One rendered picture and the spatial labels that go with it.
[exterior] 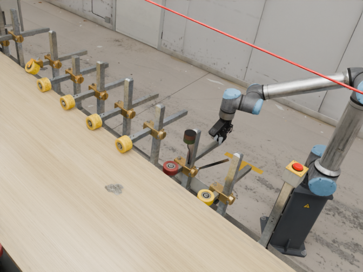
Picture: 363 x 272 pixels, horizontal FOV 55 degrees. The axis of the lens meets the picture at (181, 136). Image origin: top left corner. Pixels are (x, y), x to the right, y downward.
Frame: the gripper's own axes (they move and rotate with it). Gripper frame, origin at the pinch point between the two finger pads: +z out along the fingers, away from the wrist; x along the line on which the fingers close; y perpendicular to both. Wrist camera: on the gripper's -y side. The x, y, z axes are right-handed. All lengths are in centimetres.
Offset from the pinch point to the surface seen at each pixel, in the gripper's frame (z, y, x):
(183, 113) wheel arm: -13.4, -7.2, 23.5
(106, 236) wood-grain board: -7, -93, -12
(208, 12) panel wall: 6, 217, 175
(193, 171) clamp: -4.0, -32.9, -8.2
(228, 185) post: -10.5, -33.4, -29.4
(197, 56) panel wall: 68, 217, 179
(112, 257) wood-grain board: -7, -97, -21
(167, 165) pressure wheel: -7.8, -43.6, 1.5
